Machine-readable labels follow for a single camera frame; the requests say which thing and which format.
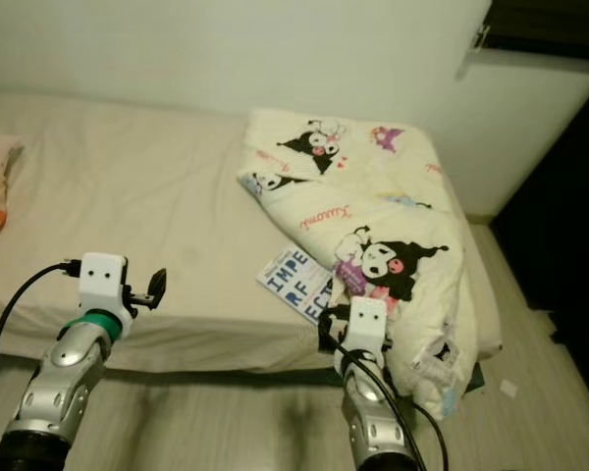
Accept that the white book with blue letters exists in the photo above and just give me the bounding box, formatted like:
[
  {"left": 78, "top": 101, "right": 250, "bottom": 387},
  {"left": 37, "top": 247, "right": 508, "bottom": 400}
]
[{"left": 255, "top": 245, "right": 335, "bottom": 327}]

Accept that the bed mattress with cream sheet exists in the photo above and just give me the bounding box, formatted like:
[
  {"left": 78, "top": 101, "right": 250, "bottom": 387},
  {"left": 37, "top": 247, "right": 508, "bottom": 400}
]
[{"left": 0, "top": 92, "right": 504, "bottom": 376}]

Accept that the dark window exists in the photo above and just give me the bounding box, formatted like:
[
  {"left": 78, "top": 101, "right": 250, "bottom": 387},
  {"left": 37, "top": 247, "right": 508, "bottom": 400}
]
[{"left": 471, "top": 0, "right": 589, "bottom": 57}]

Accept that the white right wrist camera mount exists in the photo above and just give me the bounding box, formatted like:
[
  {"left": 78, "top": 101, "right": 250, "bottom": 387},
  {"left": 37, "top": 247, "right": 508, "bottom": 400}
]
[{"left": 347, "top": 297, "right": 391, "bottom": 356}]

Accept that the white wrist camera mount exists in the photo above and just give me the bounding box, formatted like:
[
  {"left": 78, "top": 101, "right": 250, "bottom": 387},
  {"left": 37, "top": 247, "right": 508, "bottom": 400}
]
[
  {"left": 347, "top": 297, "right": 391, "bottom": 356},
  {"left": 79, "top": 253, "right": 132, "bottom": 320}
]

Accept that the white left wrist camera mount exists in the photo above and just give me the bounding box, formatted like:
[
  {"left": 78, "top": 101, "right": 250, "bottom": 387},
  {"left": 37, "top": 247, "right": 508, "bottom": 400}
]
[{"left": 79, "top": 253, "right": 132, "bottom": 320}]

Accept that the teal bed frame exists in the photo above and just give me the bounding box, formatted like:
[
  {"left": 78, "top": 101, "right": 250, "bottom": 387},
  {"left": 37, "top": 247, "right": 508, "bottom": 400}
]
[{"left": 466, "top": 363, "right": 489, "bottom": 395}]

